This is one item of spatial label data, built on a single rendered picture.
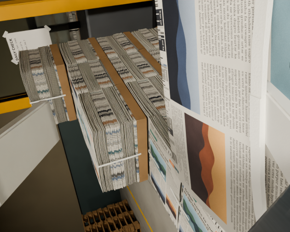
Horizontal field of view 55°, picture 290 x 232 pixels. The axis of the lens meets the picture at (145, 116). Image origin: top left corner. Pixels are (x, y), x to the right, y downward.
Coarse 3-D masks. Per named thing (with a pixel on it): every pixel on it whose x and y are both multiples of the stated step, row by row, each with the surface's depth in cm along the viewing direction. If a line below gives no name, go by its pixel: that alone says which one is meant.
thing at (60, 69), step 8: (128, 32) 179; (136, 40) 169; (56, 48) 162; (96, 48) 161; (144, 48) 159; (56, 56) 154; (104, 56) 153; (56, 64) 146; (64, 72) 150; (64, 80) 152; (64, 88) 155; (64, 96) 158; (72, 104) 163; (72, 112) 166; (72, 120) 169
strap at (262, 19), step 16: (256, 0) 13; (272, 0) 13; (256, 16) 14; (256, 32) 14; (256, 48) 14; (256, 64) 14; (256, 80) 14; (256, 96) 15; (256, 112) 15; (256, 128) 15; (256, 144) 15; (256, 160) 16; (256, 176) 16; (256, 192) 17; (256, 208) 18
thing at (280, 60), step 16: (288, 0) 14; (272, 16) 15; (288, 16) 14; (272, 32) 15; (288, 32) 14; (272, 48) 15; (288, 48) 14; (272, 64) 16; (288, 64) 14; (272, 80) 16; (288, 80) 15; (288, 96) 15; (272, 160) 18; (272, 176) 18; (272, 192) 19
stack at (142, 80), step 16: (112, 64) 148; (128, 64) 146; (144, 64) 145; (160, 64) 146; (128, 80) 134; (144, 80) 134; (160, 80) 133; (144, 96) 123; (160, 96) 123; (144, 112) 114; (160, 112) 113; (160, 128) 105; (160, 144) 104; (160, 160) 109; (160, 176) 115; (176, 176) 96; (160, 192) 121; (176, 192) 101; (176, 208) 105; (192, 208) 89; (176, 224) 111; (192, 224) 93; (208, 224) 81
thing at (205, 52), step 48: (192, 0) 22; (240, 0) 17; (192, 48) 23; (240, 48) 18; (192, 96) 25; (240, 96) 19; (192, 144) 28; (240, 144) 21; (192, 192) 31; (240, 192) 22
